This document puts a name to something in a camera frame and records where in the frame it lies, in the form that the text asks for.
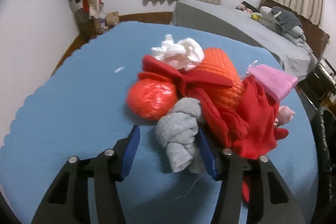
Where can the orange foam net sleeve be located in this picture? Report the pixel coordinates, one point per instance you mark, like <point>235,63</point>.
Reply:
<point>217,61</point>

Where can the red cloth garment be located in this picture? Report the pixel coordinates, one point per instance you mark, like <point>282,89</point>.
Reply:
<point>248,131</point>

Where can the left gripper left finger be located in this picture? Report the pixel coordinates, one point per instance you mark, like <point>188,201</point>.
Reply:
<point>67,198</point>

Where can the black lined trash bin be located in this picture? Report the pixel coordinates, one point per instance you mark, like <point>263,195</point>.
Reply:
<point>323,128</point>

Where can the wooden headboard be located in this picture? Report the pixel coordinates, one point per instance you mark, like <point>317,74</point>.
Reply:
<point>317,39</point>

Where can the brown paper bag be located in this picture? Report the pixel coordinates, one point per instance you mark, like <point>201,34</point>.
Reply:
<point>112,19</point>

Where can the blue table cloth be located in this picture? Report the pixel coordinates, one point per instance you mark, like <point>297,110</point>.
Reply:
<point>81,111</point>

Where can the red plastic bag ball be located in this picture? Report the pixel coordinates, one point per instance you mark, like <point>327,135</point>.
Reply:
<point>151,99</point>

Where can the white tissue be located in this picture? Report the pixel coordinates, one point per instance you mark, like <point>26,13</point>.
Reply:
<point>185,54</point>

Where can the pink sponge block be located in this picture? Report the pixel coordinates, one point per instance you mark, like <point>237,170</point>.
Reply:
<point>276,83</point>

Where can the yellow toy on bed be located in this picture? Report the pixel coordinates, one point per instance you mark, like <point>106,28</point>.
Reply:
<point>256,16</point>

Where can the black folding chair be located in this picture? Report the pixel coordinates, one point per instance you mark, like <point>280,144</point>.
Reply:
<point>319,84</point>

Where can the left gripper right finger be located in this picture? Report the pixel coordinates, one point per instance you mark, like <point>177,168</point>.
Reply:
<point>270,199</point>

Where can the grey sock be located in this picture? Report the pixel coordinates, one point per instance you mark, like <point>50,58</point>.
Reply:
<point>177,131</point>

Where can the small pink sock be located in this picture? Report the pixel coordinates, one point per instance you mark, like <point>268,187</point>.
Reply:
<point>284,116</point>

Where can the grey pillows and clothes pile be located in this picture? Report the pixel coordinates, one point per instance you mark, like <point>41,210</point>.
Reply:
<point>284,23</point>

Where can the bed with grey sheet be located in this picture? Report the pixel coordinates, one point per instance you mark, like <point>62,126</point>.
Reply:
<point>238,25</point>

